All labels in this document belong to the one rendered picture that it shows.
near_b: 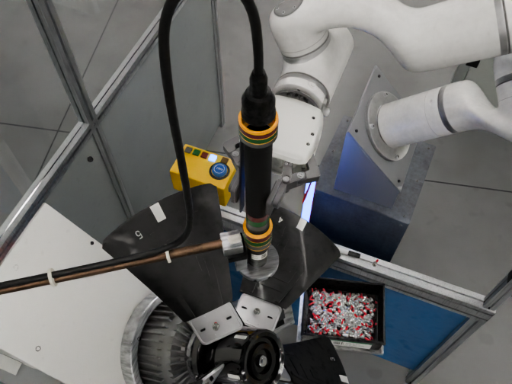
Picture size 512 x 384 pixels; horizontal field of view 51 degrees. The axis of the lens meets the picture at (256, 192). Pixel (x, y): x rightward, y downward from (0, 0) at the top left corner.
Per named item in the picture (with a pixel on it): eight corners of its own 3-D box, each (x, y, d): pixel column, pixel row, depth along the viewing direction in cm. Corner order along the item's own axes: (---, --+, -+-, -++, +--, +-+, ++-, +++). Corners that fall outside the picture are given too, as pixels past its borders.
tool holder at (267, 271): (228, 289, 86) (225, 263, 77) (220, 250, 89) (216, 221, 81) (283, 276, 87) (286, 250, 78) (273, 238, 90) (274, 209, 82)
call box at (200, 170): (174, 191, 150) (168, 170, 141) (189, 164, 155) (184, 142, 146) (225, 209, 147) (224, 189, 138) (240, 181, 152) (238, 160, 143)
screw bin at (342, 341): (299, 342, 144) (300, 334, 138) (303, 284, 153) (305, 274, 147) (380, 352, 142) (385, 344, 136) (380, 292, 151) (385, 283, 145)
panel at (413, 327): (219, 295, 223) (206, 218, 167) (219, 294, 224) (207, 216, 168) (413, 370, 207) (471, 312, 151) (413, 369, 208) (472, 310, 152)
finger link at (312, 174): (334, 168, 73) (304, 190, 71) (296, 134, 76) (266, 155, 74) (335, 164, 72) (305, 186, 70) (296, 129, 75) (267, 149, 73)
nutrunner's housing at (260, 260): (248, 280, 89) (243, 90, 50) (243, 260, 91) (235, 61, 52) (271, 276, 89) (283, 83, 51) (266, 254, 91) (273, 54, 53)
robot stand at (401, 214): (315, 244, 249) (344, 114, 170) (378, 269, 243) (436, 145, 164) (291, 300, 235) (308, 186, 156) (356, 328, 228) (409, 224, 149)
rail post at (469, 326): (404, 382, 217) (470, 318, 150) (407, 372, 219) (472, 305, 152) (414, 385, 216) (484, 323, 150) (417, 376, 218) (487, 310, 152)
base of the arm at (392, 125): (378, 77, 145) (440, 55, 131) (414, 125, 153) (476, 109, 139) (356, 127, 135) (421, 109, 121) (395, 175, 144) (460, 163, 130)
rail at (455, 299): (193, 218, 167) (190, 205, 161) (198, 208, 169) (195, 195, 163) (484, 323, 150) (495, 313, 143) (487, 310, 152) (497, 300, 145)
